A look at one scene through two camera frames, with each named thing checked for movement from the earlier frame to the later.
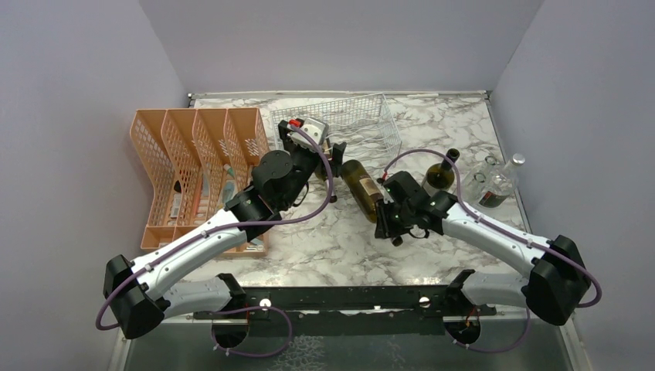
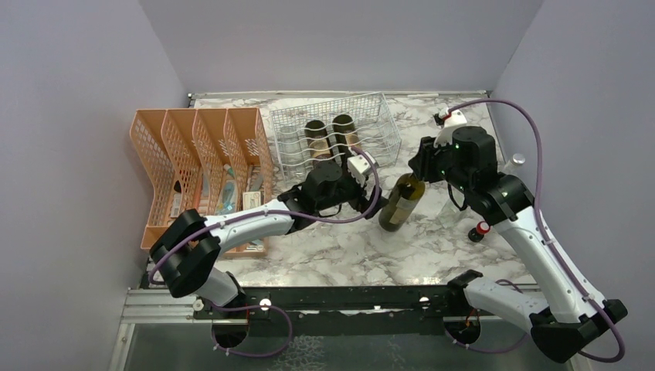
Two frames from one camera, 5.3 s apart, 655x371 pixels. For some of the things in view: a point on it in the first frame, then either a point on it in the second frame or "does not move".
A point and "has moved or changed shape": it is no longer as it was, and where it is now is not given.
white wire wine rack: x=361 y=127 does not move
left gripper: x=337 y=151 → x=360 y=202
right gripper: x=385 y=227 → x=423 y=161
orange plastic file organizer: x=202 y=161 does not move
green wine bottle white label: x=362 y=187 has moved or changed shape
